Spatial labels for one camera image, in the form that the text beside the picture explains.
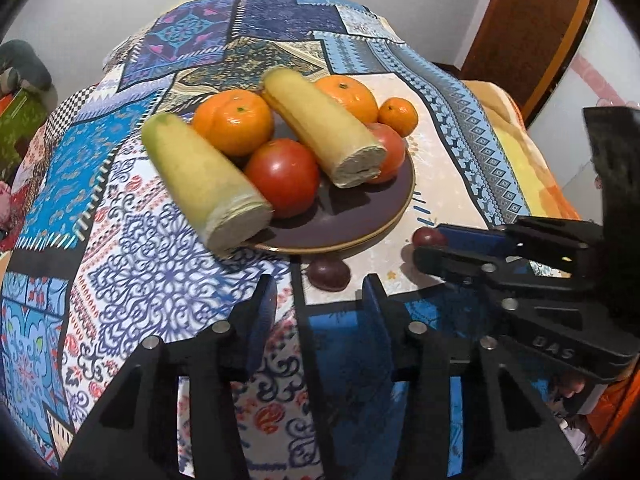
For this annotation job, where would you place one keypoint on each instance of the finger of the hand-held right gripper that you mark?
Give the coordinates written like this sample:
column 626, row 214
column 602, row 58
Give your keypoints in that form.
column 450, row 262
column 475, row 240

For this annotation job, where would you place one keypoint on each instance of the yellow orange blanket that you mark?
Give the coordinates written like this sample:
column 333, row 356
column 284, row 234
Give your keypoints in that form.
column 525, row 160

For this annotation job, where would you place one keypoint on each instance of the dark purple plate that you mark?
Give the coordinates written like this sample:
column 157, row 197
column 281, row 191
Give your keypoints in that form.
column 345, row 220

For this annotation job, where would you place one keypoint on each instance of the yellow corn cob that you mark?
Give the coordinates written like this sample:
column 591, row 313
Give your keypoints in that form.
column 205, row 180
column 325, row 127

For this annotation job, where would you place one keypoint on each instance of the large orange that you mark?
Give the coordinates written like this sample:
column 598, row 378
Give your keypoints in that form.
column 233, row 121
column 347, row 96

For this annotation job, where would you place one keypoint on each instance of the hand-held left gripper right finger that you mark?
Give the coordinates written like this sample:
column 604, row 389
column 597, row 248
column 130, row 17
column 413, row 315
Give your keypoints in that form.
column 375, row 310

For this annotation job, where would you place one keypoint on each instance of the dark red plum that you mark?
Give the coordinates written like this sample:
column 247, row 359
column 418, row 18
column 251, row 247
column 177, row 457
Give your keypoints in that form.
column 427, row 236
column 327, row 274

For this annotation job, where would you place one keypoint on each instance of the white sliding wardrobe door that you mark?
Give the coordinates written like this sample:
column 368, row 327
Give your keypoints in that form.
column 595, row 60

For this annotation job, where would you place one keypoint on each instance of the red tomato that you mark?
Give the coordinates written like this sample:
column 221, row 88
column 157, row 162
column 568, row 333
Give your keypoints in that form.
column 282, row 176
column 392, row 152

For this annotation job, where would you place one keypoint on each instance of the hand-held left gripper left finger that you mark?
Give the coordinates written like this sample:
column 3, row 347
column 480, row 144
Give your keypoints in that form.
column 260, row 310

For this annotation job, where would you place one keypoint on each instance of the small orange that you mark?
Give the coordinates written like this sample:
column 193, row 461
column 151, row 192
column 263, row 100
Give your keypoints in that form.
column 398, row 116

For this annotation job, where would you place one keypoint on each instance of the wooden wardrobe frame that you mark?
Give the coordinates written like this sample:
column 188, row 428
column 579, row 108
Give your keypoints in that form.
column 565, row 60

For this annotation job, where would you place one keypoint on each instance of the floral bed sheet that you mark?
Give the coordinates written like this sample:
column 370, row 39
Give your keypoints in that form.
column 7, row 210

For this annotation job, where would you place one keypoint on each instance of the green patterned box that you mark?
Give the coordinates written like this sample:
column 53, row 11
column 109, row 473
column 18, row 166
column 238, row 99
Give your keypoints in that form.
column 20, row 130

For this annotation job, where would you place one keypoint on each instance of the blue patchwork blanket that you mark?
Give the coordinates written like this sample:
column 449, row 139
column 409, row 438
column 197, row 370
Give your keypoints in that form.
column 125, row 270

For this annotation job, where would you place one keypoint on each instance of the brown wooden door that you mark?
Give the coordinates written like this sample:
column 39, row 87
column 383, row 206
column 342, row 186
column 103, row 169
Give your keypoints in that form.
column 520, row 25

